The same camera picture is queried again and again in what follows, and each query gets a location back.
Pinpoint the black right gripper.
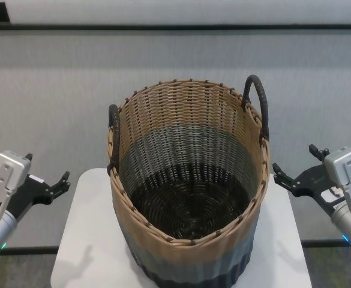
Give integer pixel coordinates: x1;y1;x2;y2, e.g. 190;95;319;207
272;143;349;217

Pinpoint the white pedestal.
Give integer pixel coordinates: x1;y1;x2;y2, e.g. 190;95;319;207
49;167;313;288

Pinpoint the white wall board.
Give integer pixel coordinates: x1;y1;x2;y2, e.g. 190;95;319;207
5;0;351;26

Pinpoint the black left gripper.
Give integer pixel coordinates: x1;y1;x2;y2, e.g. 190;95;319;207
5;153;72;222

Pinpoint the woven tricolour laundry basket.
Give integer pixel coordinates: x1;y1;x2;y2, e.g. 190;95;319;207
106;74;271;288

